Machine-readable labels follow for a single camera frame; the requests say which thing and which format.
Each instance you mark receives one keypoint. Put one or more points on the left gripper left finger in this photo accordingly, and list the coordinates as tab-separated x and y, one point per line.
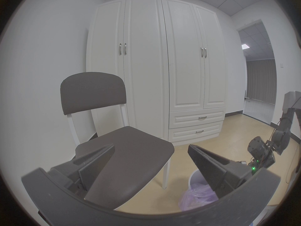
94	166

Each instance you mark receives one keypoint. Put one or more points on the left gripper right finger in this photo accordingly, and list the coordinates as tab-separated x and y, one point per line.
215	171

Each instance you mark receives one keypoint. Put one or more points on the purple plastic bag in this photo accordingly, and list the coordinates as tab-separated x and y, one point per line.
199	194

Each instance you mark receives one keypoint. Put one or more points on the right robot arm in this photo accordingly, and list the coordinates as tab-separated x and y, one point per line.
282	138

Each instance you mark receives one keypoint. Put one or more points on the white trash bin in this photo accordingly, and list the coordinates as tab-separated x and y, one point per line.
194	176

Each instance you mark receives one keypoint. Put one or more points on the white chair dark grey seat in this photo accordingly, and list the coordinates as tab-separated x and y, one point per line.
94	93

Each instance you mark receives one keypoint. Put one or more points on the grey curtain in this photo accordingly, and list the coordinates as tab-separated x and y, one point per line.
261	81

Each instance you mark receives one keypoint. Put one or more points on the white wardrobe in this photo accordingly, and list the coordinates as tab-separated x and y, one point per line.
152	67

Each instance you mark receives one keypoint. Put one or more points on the square ceiling light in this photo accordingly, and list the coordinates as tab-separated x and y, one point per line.
245	46

